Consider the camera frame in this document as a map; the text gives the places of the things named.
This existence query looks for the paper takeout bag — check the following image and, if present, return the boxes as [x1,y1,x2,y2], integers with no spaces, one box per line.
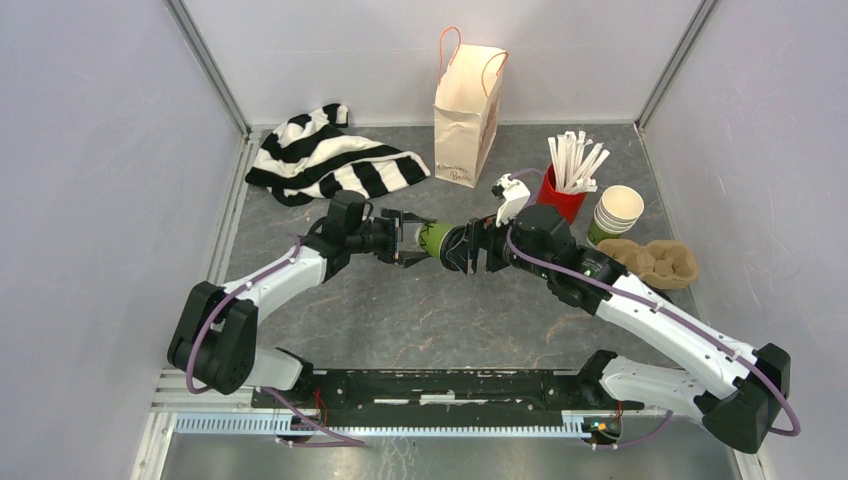
[433,35,509,188]

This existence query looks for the black cup lid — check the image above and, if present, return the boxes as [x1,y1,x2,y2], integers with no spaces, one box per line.
[439,226,468,272]

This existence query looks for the metal cable duct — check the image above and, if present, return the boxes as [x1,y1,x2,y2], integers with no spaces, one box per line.
[174,413,590,440]

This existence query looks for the red straw holder cup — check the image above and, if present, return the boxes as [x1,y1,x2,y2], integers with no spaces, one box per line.
[535,166,587,225]

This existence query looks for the stack of paper cups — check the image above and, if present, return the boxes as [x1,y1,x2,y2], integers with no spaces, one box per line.
[587,185,645,246]

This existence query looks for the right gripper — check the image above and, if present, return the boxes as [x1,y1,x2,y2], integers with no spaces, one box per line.
[445,205,552,280]

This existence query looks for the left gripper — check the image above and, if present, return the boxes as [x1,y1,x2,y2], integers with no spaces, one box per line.
[347,208,435,269]

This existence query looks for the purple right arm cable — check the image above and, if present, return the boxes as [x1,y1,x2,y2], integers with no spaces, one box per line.
[504,167,802,439]

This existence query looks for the green paper coffee cup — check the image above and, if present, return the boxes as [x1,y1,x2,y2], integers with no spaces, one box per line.
[415,222,457,258]

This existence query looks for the black white striped cloth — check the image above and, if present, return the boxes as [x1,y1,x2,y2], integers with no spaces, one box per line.
[245,103,431,207]

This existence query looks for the brown cardboard cup carrier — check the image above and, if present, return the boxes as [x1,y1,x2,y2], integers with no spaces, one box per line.
[597,239,699,290]

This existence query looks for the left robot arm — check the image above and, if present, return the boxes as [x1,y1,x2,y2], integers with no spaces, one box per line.
[167,190,428,408]

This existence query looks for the white wrapped straws bundle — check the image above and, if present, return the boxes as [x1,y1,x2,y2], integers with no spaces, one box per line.
[547,130,610,195]

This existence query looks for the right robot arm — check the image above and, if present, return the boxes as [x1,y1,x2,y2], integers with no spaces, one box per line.
[417,205,801,454]

